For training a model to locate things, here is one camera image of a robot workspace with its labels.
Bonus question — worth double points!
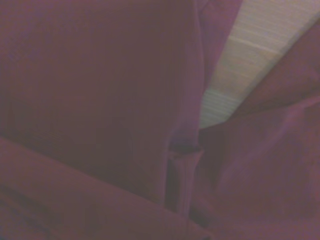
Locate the rust brown shorts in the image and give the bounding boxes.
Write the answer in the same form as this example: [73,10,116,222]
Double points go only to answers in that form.
[0,0,320,240]

